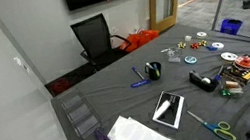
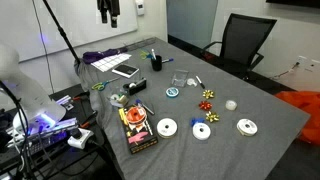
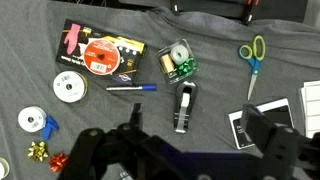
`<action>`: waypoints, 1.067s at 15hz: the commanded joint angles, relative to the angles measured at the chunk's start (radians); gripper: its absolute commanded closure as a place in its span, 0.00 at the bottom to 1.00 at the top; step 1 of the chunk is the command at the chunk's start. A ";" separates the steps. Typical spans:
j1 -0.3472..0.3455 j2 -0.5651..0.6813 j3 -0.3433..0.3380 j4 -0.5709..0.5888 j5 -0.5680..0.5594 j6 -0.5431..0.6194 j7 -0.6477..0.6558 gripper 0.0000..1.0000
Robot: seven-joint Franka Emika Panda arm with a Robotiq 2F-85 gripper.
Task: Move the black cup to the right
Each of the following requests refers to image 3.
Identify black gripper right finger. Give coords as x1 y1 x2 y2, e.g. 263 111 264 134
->
240 104 320 180

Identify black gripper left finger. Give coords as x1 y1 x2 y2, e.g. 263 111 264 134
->
58 103 187 180

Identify black white notebook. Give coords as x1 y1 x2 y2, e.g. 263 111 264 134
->
228 97 295 150

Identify blue capped marker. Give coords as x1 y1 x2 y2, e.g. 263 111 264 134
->
106 84 157 91

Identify red gift bow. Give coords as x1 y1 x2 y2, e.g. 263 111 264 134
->
49 153 68 172

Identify blue ribbon bow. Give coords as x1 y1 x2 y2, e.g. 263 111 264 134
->
42 116 59 140

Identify black tape dispenser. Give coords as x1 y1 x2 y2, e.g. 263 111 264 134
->
173 81 198 134

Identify white ribbon spool large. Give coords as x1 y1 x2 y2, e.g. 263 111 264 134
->
53 71 88 103

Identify gold gift bow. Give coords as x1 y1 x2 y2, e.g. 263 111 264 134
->
27 141 49 161

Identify red ribbon spool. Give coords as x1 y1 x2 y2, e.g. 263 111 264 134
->
83 39 120 75

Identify white ribbon spool small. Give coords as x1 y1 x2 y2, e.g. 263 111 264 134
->
18 106 46 133

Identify grey table cloth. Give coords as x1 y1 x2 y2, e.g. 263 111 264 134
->
0 0 320 180

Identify green blue scissors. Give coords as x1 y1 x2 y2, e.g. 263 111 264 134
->
238 35 266 99

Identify white ribbon spool right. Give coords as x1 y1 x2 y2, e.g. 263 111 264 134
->
0 157 10 180

